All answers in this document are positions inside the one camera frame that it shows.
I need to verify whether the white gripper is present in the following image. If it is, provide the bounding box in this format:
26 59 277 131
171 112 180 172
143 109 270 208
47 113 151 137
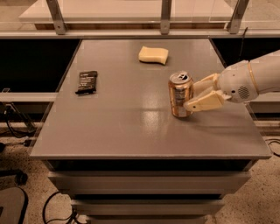
183 60 259 112

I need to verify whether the black floor cable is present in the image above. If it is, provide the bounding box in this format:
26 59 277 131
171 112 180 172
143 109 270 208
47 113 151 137
42 191 80 224

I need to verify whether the middle metal bracket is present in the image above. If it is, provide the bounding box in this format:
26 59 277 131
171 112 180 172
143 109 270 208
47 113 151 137
160 0 172 35

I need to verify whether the metal bracket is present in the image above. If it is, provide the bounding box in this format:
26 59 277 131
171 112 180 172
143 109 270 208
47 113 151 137
227 0 249 34
160 0 172 35
46 0 67 35

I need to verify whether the yellow sponge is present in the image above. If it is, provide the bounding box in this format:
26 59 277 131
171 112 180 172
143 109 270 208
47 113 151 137
138 46 169 65

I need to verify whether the grey drawer cabinet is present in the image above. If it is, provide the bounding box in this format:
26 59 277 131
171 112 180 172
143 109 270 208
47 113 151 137
31 39 271 224

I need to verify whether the right metal bracket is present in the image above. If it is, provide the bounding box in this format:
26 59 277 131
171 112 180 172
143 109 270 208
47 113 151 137
227 0 249 34

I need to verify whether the orange soda can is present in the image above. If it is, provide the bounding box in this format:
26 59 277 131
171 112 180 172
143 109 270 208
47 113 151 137
168 71 193 118

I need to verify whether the left metal bracket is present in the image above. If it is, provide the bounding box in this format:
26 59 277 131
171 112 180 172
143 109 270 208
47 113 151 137
46 0 67 35

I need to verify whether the black chair base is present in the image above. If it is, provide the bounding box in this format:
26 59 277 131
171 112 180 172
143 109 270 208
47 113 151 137
0 142 30 224

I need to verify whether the black rxbar chocolate wrapper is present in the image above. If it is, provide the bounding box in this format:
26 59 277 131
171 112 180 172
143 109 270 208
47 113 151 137
75 71 98 95

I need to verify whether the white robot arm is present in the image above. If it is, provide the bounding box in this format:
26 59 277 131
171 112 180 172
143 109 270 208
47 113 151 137
184 51 280 112

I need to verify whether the black cables left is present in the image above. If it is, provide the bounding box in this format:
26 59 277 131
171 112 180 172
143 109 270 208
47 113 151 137
0 101 38 147

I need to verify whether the black cable right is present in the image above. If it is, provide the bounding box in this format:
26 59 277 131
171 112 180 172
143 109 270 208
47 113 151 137
264 137 280 158

